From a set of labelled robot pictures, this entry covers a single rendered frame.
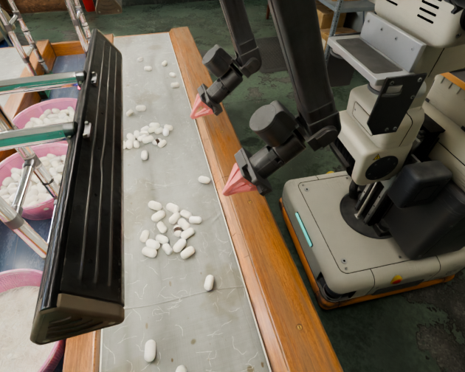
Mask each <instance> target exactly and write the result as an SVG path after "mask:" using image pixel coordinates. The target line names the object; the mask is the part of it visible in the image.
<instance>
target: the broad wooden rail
mask: <svg viewBox="0 0 465 372"><path fill-rule="evenodd" d="M169 36H170V40H171V43H172V46H173V51H174V53H175V56H176V60H177V63H178V65H179V70H180V72H181V75H182V79H183V82H184V85H185V89H186V92H187V96H188V99H189V102H190V106H191V108H192V109H193V105H194V103H195V100H196V95H197V94H198V90H197V88H198V87H200V85H202V84H204V85H206V86H207V87H208V88H209V87H210V86H211V85H212V84H213V81H212V78H211V76H210V74H209V72H208V70H207V67H206V66H205V65H204V64H203V63H202V56H201V54H200V52H199V49H198V47H197V46H196V42H195V41H194V39H193V36H192V34H191V32H190V29H189V27H176V28H172V29H171V30H170V32H169ZM220 105H221V107H222V110H223V112H222V113H220V114H219V115H218V116H216V115H215V114H209V115H205V116H202V117H198V118H196V119H195V121H196V125H197V129H198V131H199V136H200V138H201V142H202V145H203V148H204V152H205V155H206V157H207V162H208V165H209V167H210V172H211V174H212V177H213V181H214V184H215V187H216V191H217V194H218V198H219V201H220V204H221V208H222V210H223V214H224V217H225V221H226V223H227V227H228V230H229V233H230V237H231V240H232V244H233V247H234V250H235V254H236V257H237V259H238V264H239V266H240V269H241V274H242V276H243V279H244V283H245V286H246V289H247V293H248V295H249V300H250V303H251V306H252V310H253V312H254V315H255V319H256V323H257V325H258V329H259V332H260V335H261V339H262V342H263V346H264V349H265V352H266V356H267V359H268V361H269V366H270V368H271V371H272V372H344V371H343V369H342V367H341V364H340V362H339V360H338V358H337V355H336V354H335V352H334V349H333V347H332V345H331V342H330V340H329V338H328V335H327V333H326V331H325V329H324V327H323V324H322V323H321V320H320V318H319V316H318V314H317V311H316V309H315V307H314V304H313V303H312V301H311V298H310V296H309V293H308V292H307V289H306V287H305V285H304V282H303V280H302V278H301V276H300V273H299V272H298V270H297V267H296V265H295V263H294V260H293V258H292V256H291V254H290V251H289V249H288V247H287V245H286V242H285V241H284V239H283V236H282V234H281V232H280V229H279V227H278V225H277V222H276V220H275V218H274V216H273V214H272V211H271V210H270V207H269V205H268V203H267V201H266V198H265V196H262V195H261V194H259V192H258V190H255V191H249V192H243V193H236V194H233V195H231V196H224V195H223V194H222V190H223V189H224V187H225V185H226V183H227V181H228V179H229V177H230V174H231V171H232V169H233V166H234V164H235V163H236V159H235V156H234V155H235V154H236V153H237V152H238V151H239V150H240V149H241V148H243V147H242V145H241V143H240V141H239V138H238V136H237V134H236V132H235V129H234V128H233V124H232V123H231V121H230V119H229V116H228V114H227V112H226V109H225V107H224V105H223V103H222V101H221V102H220Z"/></svg>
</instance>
